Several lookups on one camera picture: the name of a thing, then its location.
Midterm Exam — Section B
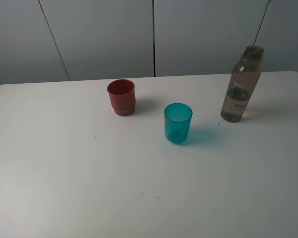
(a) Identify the red plastic cup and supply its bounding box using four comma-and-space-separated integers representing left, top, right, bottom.
107, 79, 136, 117

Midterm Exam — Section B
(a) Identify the smoky translucent water bottle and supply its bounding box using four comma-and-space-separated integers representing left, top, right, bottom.
221, 46, 264, 123

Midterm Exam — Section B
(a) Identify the teal translucent plastic cup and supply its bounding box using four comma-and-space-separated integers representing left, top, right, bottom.
164, 103, 193, 144

